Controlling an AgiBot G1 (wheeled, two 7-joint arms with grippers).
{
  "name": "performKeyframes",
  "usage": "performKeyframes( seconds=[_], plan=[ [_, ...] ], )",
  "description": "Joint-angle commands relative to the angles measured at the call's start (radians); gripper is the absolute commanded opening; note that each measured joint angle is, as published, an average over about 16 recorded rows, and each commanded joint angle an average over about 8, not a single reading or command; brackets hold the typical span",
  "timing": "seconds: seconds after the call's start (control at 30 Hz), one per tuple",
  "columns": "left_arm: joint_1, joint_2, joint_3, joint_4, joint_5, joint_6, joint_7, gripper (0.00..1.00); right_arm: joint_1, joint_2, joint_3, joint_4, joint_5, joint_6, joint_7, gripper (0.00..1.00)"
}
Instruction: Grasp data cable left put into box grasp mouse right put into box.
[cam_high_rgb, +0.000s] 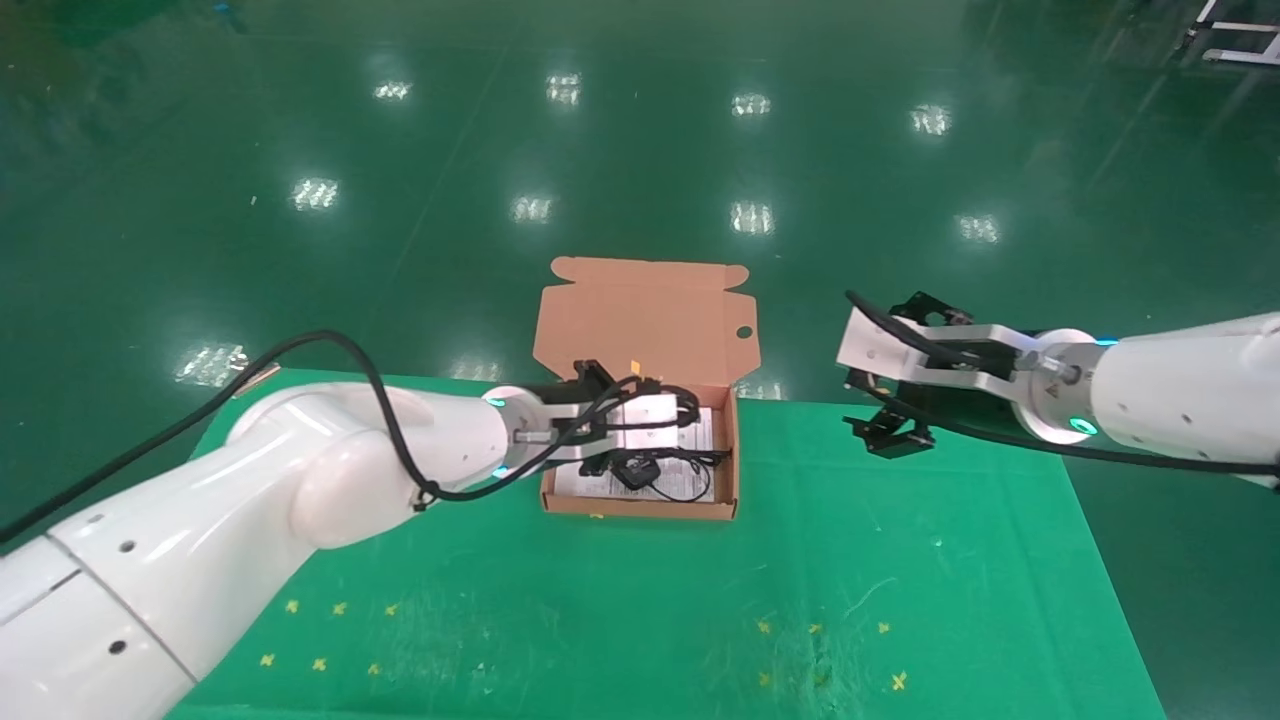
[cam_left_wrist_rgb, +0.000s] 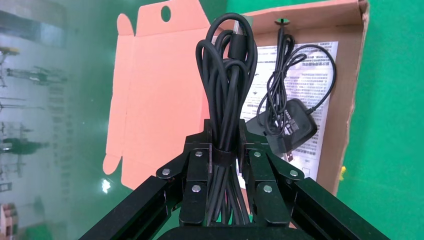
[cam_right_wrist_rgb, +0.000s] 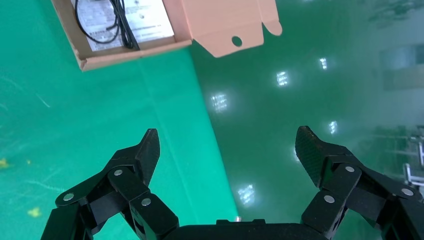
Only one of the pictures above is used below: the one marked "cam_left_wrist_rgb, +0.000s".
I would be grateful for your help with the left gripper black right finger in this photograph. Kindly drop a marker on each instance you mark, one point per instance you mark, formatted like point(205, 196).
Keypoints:
point(261, 172)

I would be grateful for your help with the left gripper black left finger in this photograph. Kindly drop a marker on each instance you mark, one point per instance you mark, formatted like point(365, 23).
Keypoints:
point(197, 172)

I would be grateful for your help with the orange cardboard box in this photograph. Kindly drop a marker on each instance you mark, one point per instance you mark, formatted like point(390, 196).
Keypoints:
point(159, 99)

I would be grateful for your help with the white printed leaflet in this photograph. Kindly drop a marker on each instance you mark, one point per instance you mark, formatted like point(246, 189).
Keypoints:
point(311, 82)

